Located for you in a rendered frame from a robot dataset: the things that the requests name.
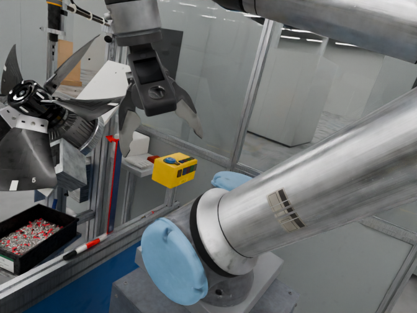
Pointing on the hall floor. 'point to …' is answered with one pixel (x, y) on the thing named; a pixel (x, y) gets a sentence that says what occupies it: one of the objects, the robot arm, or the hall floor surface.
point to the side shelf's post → (128, 197)
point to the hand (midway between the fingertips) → (165, 149)
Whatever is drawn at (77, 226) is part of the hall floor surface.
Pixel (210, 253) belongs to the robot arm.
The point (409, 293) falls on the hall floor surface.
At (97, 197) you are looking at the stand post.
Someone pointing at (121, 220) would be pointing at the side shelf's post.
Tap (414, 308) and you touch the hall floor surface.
